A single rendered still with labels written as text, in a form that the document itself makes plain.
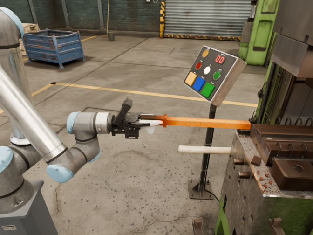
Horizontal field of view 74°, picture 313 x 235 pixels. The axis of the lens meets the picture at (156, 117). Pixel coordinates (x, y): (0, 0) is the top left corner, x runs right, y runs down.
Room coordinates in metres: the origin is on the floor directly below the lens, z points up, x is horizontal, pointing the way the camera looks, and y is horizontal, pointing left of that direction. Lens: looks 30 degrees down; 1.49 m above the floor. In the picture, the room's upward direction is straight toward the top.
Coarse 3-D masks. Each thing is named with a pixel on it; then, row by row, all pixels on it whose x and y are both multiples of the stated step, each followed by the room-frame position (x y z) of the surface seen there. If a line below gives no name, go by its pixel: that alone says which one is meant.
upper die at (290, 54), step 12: (276, 48) 0.78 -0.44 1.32; (288, 48) 0.70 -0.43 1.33; (300, 48) 0.64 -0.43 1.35; (312, 48) 0.60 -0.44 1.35; (276, 60) 0.76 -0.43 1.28; (288, 60) 0.68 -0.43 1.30; (300, 60) 0.62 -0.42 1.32; (312, 60) 0.60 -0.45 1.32; (300, 72) 0.60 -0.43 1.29; (312, 72) 0.60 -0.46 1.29
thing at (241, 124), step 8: (168, 120) 0.69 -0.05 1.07; (176, 120) 0.69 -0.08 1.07; (184, 120) 0.69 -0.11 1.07; (192, 120) 0.69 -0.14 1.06; (200, 120) 0.70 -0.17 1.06; (208, 120) 0.70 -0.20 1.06; (216, 120) 0.70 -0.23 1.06; (224, 120) 0.70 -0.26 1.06; (232, 120) 0.70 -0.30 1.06; (240, 120) 0.70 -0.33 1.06; (232, 128) 0.68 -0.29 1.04; (240, 128) 0.67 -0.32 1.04; (248, 128) 0.67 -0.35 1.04
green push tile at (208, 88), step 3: (207, 84) 1.15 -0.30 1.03; (210, 84) 1.13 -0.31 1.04; (204, 87) 1.16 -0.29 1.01; (207, 87) 1.14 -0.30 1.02; (210, 87) 1.12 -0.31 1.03; (213, 87) 1.10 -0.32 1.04; (204, 90) 1.14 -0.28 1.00; (207, 90) 1.12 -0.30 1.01; (210, 90) 1.10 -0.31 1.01; (204, 93) 1.13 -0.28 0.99; (207, 93) 1.11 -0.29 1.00; (210, 93) 1.09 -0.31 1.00; (207, 96) 1.09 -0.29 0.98
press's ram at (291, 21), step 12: (288, 0) 0.79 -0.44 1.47; (300, 0) 0.72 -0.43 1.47; (312, 0) 0.66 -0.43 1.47; (288, 12) 0.77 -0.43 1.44; (300, 12) 0.70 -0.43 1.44; (312, 12) 0.64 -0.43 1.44; (276, 24) 0.83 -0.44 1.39; (288, 24) 0.75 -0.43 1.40; (300, 24) 0.68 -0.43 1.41; (312, 24) 0.62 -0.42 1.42; (288, 36) 0.72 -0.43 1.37; (300, 36) 0.66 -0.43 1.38; (312, 36) 0.60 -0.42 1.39
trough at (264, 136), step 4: (264, 136) 0.70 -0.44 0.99; (268, 136) 0.69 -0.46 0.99; (272, 136) 0.69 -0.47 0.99; (276, 136) 0.69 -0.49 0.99; (280, 136) 0.69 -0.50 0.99; (284, 136) 0.69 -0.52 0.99; (288, 136) 0.69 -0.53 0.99; (292, 136) 0.69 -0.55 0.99; (296, 136) 0.69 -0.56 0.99; (300, 136) 0.69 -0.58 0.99; (304, 136) 0.69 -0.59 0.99; (308, 136) 0.69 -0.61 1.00; (312, 136) 0.68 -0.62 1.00; (264, 140) 0.67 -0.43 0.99
